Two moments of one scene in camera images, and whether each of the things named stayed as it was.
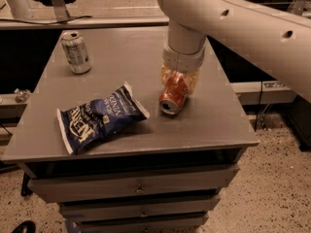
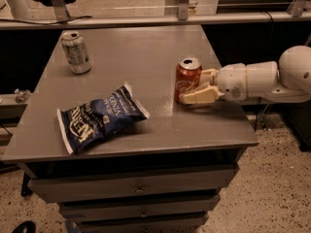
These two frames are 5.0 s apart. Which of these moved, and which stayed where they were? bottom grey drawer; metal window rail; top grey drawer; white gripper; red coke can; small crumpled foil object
Moved: red coke can; white gripper
Stayed: metal window rail; bottom grey drawer; small crumpled foil object; top grey drawer
